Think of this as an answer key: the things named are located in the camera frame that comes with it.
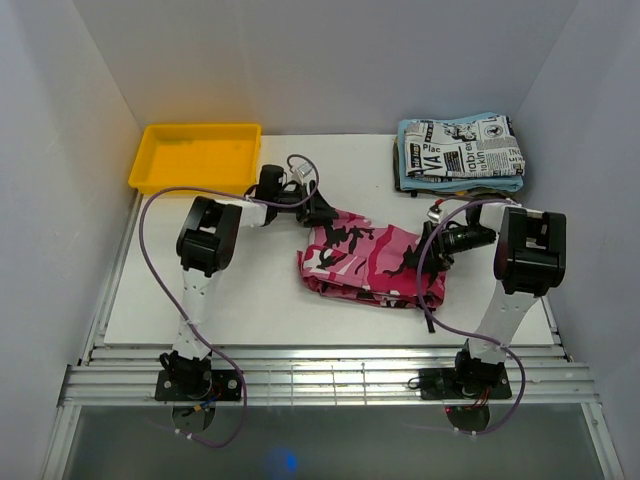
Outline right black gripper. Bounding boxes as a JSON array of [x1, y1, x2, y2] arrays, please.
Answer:
[[405, 220, 494, 275]]

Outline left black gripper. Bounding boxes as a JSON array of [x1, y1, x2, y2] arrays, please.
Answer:
[[273, 180, 338, 228]]

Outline pink camouflage trousers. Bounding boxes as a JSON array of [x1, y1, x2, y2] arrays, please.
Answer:
[[297, 210, 446, 310]]

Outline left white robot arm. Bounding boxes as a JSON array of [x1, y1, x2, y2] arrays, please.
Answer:
[[160, 165, 338, 400]]

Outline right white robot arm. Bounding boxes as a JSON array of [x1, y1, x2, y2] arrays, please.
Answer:
[[402, 199, 566, 402]]

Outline newspaper print folded trousers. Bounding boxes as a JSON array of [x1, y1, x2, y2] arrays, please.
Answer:
[[393, 112, 526, 194]]

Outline yellow plastic tray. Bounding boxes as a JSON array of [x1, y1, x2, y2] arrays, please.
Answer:
[[128, 123, 262, 195]]

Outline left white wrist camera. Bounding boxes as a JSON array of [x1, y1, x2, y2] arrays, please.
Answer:
[[291, 162, 315, 184]]

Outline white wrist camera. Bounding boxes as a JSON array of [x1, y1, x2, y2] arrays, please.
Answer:
[[427, 199, 444, 224], [291, 162, 315, 184]]

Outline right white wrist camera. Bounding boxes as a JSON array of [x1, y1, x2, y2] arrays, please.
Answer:
[[427, 199, 444, 224]]

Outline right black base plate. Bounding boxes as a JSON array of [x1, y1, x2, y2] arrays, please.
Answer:
[[418, 367, 512, 400]]

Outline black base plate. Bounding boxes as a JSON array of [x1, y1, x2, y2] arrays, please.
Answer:
[[153, 370, 242, 402], [418, 367, 512, 400]]

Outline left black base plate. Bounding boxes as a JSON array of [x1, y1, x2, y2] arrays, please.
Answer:
[[153, 370, 242, 402]]

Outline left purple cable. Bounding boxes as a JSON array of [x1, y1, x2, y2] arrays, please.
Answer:
[[138, 153, 321, 449]]

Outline aluminium rail frame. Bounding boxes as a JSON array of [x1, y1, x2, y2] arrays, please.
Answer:
[[43, 197, 624, 479]]

